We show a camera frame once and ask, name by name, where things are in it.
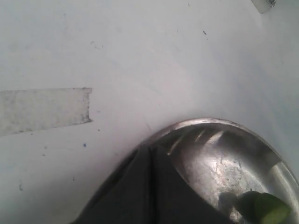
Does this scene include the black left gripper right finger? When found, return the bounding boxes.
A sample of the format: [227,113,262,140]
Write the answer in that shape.
[151,147,231,224]

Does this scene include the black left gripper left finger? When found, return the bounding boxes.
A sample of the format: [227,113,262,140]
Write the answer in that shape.
[74,148,152,224]

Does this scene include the round steel plate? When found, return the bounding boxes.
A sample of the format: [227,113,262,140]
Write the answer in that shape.
[143,118,299,224]

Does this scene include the green cucumber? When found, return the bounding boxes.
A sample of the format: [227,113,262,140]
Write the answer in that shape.
[234,191,292,224]

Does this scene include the clear tape strip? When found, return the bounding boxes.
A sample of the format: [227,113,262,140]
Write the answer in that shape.
[0,88,92,136]

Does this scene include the chrome wire utensil holder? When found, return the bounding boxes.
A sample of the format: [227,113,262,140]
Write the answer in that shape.
[251,0,276,14]

